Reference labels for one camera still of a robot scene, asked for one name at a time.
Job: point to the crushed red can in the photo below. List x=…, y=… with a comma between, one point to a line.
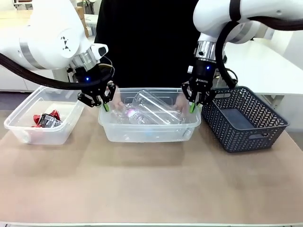
x=36, y=119
x=55, y=114

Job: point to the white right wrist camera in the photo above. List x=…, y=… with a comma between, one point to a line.
x=190, y=69

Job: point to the person's right hand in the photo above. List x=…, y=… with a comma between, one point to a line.
x=117, y=102

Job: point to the white background table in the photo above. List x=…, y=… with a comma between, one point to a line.
x=260, y=66

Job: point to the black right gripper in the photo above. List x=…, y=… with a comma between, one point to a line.
x=202, y=75

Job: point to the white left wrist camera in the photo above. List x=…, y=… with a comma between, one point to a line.
x=99, y=50

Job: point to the large clear plastic bin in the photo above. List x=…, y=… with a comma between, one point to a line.
x=146, y=134

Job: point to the white low cabinet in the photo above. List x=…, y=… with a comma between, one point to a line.
x=14, y=81

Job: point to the dark grey woven plastic basket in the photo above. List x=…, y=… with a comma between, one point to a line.
x=236, y=138

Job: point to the small clear plastic bin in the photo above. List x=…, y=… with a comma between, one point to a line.
x=59, y=133

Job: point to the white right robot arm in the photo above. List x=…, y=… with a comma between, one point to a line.
x=236, y=14

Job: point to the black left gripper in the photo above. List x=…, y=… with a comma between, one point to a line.
x=88, y=73

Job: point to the person's left hand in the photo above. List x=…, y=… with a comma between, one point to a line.
x=181, y=103

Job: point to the person in black shirt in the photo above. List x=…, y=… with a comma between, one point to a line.
x=146, y=42

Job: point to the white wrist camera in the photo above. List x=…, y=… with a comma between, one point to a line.
x=99, y=50
x=190, y=69

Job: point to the clear plastic bottle pink label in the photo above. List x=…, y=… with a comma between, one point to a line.
x=132, y=116

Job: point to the clear plastic cup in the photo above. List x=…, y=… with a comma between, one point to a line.
x=154, y=106

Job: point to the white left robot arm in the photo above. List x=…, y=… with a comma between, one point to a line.
x=47, y=35

